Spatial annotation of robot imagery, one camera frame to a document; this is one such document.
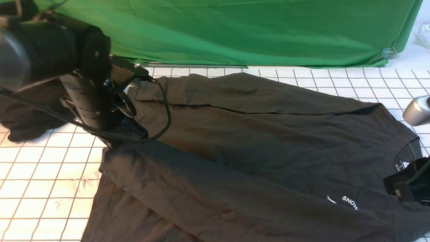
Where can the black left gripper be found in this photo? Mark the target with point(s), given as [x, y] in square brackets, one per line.
[125, 127]

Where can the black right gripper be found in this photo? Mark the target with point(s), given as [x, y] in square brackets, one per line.
[412, 184]

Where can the gray long sleeve shirt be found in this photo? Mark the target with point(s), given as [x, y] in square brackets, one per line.
[247, 159]

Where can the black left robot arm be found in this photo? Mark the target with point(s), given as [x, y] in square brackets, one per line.
[56, 46]

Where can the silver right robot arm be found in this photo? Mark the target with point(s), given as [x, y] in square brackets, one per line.
[417, 113]

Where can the black crumpled garment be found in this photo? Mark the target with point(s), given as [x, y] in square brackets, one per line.
[27, 123]

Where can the metal binder clip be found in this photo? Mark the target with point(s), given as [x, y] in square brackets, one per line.
[388, 53]

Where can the clear plastic bag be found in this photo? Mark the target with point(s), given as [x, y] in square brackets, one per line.
[424, 34]

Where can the green backdrop cloth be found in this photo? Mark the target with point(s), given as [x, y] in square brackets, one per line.
[309, 33]

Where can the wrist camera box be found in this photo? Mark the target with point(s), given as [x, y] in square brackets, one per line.
[125, 73]

